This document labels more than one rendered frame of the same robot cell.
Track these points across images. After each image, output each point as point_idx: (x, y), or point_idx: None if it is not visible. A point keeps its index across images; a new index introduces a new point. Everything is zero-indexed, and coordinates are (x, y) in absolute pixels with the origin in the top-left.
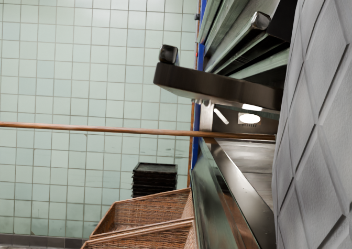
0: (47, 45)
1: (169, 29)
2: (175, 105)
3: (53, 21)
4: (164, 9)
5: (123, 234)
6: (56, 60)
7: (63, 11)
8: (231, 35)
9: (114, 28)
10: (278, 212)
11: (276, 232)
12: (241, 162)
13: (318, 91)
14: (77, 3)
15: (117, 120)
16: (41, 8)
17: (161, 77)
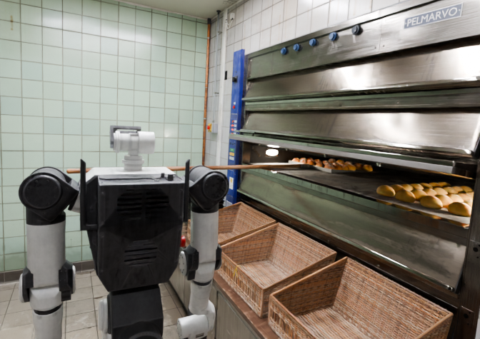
0: (73, 86)
1: (185, 78)
2: (190, 140)
3: (79, 64)
4: (181, 61)
5: (241, 238)
6: (83, 100)
7: (89, 56)
8: (355, 124)
9: (138, 74)
10: None
11: None
12: (336, 186)
13: None
14: (103, 50)
15: (143, 154)
16: (66, 50)
17: (453, 171)
